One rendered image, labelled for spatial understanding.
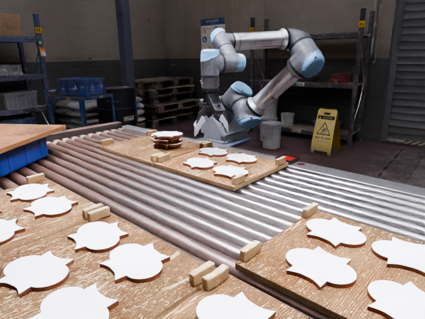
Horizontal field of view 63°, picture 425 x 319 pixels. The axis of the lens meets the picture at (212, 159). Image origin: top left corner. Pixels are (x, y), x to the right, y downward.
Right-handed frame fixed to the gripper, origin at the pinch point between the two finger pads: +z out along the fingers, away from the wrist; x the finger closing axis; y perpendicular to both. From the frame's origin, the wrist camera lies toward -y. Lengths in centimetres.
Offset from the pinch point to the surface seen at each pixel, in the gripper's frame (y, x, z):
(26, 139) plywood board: 15, 73, -2
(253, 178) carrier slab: -33.9, -2.9, 7.9
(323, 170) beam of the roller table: -31.6, -34.4, 9.9
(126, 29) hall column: 456, -25, -67
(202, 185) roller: -29.3, 14.6, 10.0
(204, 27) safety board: 567, -193, -78
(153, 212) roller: -44, 35, 10
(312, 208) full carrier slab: -67, -4, 5
